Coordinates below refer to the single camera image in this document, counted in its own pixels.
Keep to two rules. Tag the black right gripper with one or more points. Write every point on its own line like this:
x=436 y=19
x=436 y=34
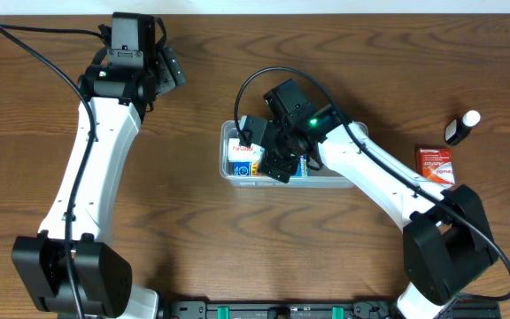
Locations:
x=275 y=166

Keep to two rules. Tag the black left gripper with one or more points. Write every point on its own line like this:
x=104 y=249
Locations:
x=166 y=71

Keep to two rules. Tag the blue fever medicine box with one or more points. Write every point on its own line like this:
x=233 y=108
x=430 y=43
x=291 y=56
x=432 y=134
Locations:
x=250 y=168

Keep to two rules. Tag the white Panadol packet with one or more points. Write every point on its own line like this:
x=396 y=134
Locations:
x=240 y=153

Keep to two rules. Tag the clear plastic container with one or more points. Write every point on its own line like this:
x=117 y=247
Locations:
x=323 y=179

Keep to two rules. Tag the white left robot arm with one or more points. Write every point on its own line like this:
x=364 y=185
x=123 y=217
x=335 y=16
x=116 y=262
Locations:
x=69 y=267

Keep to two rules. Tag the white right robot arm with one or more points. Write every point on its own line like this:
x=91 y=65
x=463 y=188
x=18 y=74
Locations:
x=447 y=240

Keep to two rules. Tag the red Panadol box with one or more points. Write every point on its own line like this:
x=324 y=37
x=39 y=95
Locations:
x=435 y=165

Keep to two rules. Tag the dark syrup bottle white cap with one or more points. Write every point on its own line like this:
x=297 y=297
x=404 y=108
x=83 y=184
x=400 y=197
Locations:
x=460 y=128

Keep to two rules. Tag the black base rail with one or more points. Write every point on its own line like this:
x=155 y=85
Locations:
x=378 y=309

